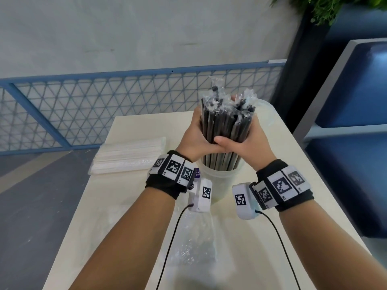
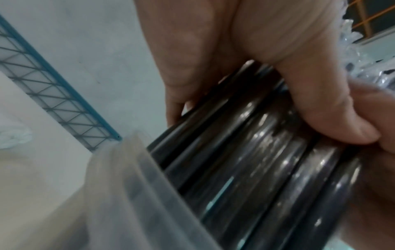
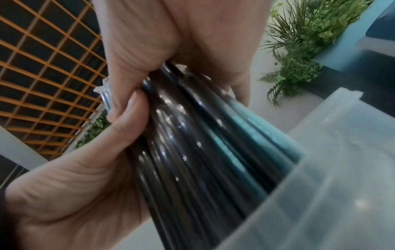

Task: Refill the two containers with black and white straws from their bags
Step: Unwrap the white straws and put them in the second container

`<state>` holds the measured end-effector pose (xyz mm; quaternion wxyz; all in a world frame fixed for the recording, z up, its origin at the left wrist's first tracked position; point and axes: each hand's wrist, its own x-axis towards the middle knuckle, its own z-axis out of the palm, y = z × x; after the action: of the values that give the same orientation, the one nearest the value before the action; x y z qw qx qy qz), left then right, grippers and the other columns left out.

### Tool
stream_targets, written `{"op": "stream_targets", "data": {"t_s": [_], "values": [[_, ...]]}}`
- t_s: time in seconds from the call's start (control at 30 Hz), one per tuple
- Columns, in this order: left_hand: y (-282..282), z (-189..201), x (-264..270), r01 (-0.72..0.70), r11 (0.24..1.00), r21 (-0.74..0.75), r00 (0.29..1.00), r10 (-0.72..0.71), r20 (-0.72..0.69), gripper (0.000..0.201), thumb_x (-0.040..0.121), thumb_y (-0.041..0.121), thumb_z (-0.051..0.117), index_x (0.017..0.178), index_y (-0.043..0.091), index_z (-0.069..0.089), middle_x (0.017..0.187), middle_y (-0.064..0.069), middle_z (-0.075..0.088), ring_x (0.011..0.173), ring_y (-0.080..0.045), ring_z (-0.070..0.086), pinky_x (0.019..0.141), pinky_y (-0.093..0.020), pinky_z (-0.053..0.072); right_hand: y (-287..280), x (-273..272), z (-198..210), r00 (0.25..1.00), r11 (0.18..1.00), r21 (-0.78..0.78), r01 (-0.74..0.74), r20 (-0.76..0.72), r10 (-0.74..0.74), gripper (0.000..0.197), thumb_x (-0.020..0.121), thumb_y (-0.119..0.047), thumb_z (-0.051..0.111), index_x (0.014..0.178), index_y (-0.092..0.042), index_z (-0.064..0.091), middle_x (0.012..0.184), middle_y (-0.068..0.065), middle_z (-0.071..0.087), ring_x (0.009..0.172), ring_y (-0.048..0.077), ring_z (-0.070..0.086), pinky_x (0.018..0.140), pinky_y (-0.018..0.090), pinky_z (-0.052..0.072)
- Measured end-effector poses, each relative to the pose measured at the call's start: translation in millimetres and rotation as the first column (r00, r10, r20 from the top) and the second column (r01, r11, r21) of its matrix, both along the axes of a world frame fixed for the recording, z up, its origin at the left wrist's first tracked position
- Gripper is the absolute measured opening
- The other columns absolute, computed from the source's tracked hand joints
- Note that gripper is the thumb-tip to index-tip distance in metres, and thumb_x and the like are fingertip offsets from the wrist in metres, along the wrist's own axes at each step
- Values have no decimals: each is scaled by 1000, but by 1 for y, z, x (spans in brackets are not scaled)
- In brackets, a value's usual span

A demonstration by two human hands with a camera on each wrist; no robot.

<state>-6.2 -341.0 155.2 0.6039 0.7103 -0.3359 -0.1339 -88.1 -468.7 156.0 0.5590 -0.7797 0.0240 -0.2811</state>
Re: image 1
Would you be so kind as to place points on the small white railing cap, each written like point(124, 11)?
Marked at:
point(277, 61)

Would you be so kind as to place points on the black marker wristband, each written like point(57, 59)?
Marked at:
point(160, 187)
point(299, 202)

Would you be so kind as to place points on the green fern plant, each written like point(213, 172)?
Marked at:
point(326, 9)

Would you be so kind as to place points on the clear cup with purple label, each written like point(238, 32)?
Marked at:
point(222, 184)

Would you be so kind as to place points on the blue bench backrest cushion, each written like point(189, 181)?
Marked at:
point(356, 87)

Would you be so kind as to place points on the person's right forearm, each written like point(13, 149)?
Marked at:
point(326, 247)

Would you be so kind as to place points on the blue mesh railing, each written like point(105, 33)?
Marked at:
point(90, 76)

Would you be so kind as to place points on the person's left forearm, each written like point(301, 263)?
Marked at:
point(121, 244)

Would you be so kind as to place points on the bundle of black straws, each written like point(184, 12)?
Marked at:
point(226, 123)

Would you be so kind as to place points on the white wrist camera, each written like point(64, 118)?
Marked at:
point(198, 205)
point(246, 212)

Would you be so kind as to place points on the person's left hand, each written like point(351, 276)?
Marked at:
point(193, 141)

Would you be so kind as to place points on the clear plastic cup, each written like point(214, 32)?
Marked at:
point(266, 114)

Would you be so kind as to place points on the person's right hand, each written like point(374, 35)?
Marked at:
point(257, 147)

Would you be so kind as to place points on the dark planter box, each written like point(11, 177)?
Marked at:
point(290, 72)

